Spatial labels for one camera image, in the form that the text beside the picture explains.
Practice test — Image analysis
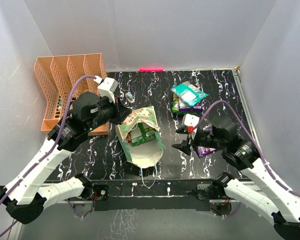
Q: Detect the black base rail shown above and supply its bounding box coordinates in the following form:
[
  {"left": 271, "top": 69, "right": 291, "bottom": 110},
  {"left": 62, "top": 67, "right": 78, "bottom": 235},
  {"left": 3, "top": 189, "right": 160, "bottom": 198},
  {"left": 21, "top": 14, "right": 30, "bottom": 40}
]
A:
[{"left": 92, "top": 179, "right": 230, "bottom": 211}]

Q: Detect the teal white candy bag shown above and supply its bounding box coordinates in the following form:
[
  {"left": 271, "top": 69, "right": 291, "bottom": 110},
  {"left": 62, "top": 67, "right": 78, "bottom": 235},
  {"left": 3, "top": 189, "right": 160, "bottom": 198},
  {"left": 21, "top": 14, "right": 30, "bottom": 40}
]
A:
[{"left": 170, "top": 81, "right": 208, "bottom": 107}]

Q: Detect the purple Fox's candy bag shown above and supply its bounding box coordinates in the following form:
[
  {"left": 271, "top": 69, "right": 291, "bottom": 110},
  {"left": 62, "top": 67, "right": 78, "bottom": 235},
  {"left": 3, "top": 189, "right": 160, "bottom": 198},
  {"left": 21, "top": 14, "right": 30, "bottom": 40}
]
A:
[{"left": 178, "top": 98, "right": 203, "bottom": 113}]

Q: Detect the green Fox's candy bag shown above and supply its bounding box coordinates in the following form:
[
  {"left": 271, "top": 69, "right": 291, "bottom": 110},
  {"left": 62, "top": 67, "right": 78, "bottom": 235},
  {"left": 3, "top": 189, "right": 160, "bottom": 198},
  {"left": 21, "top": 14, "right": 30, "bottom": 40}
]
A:
[{"left": 172, "top": 111, "right": 199, "bottom": 116}]

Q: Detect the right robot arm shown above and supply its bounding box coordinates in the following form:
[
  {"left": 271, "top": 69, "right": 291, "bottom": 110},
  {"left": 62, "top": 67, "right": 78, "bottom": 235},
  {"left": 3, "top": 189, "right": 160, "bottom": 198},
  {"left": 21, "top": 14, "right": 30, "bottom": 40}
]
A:
[{"left": 172, "top": 114, "right": 300, "bottom": 240}]

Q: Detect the green illustrated paper bag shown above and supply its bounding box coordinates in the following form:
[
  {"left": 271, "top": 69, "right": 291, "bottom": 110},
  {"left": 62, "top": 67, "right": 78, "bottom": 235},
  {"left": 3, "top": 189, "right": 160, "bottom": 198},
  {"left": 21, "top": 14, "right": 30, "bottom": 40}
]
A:
[{"left": 114, "top": 105, "right": 165, "bottom": 190}]

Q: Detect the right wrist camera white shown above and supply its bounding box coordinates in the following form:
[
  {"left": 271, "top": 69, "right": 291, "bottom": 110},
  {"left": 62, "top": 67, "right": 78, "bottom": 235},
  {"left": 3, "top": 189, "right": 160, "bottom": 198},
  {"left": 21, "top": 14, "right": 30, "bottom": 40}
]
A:
[{"left": 181, "top": 114, "right": 200, "bottom": 133}]

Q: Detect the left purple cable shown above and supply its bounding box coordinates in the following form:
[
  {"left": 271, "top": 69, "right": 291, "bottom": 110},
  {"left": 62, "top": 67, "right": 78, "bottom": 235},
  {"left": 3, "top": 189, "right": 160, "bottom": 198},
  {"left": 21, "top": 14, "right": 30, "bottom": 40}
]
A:
[{"left": 0, "top": 74, "right": 97, "bottom": 238}]

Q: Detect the orange green Fox's bag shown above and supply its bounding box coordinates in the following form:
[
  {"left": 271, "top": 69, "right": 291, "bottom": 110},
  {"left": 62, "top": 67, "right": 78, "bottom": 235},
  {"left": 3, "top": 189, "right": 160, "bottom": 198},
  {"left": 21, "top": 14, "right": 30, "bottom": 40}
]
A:
[{"left": 129, "top": 122, "right": 157, "bottom": 147}]

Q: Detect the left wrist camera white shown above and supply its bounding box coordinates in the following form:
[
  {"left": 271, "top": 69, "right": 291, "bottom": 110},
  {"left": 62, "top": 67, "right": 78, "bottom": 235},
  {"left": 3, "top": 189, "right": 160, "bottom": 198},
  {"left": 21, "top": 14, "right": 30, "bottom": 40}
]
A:
[{"left": 93, "top": 75, "right": 119, "bottom": 104}]

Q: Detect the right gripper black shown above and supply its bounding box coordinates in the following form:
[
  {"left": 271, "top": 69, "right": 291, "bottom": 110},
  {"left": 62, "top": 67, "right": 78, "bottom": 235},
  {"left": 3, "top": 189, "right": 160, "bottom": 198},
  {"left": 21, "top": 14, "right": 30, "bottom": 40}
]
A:
[{"left": 171, "top": 128, "right": 226, "bottom": 155}]

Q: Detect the orange plastic file organizer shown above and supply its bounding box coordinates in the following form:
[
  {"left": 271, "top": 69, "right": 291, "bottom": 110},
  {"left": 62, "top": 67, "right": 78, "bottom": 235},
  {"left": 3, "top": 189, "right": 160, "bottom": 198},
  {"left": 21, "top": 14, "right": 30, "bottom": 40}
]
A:
[{"left": 34, "top": 53, "right": 107, "bottom": 134}]

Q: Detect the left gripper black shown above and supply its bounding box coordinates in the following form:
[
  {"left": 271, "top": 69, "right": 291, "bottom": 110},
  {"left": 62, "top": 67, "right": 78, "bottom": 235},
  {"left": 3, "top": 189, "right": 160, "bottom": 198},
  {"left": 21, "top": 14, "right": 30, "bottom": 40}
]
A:
[{"left": 85, "top": 92, "right": 132, "bottom": 132}]

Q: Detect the pink tape strip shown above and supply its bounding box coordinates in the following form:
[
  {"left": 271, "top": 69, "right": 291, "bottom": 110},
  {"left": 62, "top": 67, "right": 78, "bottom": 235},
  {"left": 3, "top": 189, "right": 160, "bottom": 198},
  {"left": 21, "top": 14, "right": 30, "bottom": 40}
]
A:
[{"left": 139, "top": 67, "right": 164, "bottom": 72}]

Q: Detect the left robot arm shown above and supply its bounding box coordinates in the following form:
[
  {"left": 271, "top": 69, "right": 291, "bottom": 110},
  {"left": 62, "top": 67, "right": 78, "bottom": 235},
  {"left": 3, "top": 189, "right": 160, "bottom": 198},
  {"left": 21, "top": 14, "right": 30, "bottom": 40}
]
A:
[{"left": 0, "top": 92, "right": 132, "bottom": 225}]

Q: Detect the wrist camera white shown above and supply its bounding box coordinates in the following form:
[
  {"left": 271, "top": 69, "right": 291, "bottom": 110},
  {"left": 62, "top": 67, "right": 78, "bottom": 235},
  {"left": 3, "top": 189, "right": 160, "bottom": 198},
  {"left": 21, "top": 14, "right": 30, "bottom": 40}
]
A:
[
  {"left": 181, "top": 114, "right": 200, "bottom": 133},
  {"left": 93, "top": 75, "right": 119, "bottom": 104}
]

